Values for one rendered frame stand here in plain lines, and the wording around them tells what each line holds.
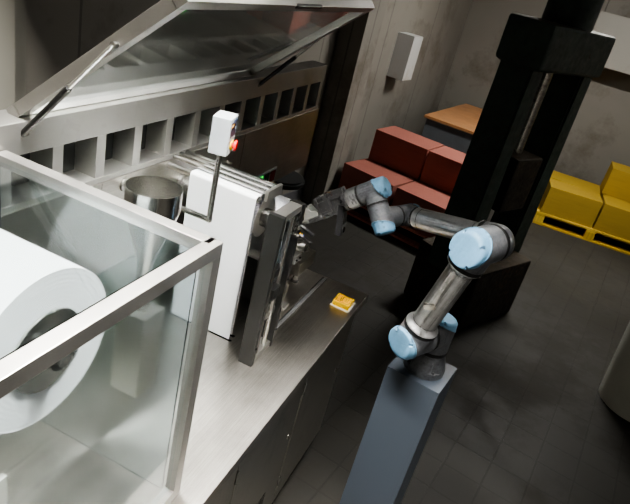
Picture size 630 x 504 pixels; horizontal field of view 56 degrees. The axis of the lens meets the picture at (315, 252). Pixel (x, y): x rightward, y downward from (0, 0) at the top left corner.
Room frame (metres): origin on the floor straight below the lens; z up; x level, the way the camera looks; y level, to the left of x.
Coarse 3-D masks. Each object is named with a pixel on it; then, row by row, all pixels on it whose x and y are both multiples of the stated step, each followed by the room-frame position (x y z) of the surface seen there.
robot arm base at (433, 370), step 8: (408, 360) 1.78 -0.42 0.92; (416, 360) 1.75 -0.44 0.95; (424, 360) 1.74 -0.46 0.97; (432, 360) 1.74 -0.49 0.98; (440, 360) 1.75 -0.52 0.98; (408, 368) 1.75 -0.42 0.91; (416, 368) 1.74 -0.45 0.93; (424, 368) 1.73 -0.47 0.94; (432, 368) 1.74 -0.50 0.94; (440, 368) 1.75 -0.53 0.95; (416, 376) 1.73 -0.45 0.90; (424, 376) 1.73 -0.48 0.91; (432, 376) 1.73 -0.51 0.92; (440, 376) 1.75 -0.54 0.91
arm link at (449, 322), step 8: (448, 320) 1.77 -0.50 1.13; (456, 320) 1.81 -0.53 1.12; (440, 328) 1.74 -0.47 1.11; (448, 328) 1.74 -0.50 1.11; (456, 328) 1.78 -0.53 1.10; (440, 336) 1.72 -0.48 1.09; (448, 336) 1.75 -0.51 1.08; (440, 344) 1.72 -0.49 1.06; (448, 344) 1.76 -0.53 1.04; (432, 352) 1.74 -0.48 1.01; (440, 352) 1.75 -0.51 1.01
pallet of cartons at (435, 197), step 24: (384, 144) 5.63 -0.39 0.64; (408, 144) 5.52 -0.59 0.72; (432, 144) 5.65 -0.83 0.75; (360, 168) 5.32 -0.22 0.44; (384, 168) 5.51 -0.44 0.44; (408, 168) 5.48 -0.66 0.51; (432, 168) 5.36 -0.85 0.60; (456, 168) 5.26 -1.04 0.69; (408, 192) 5.00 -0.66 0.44; (432, 192) 5.17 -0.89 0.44; (360, 216) 5.23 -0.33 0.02; (408, 240) 4.96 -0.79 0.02
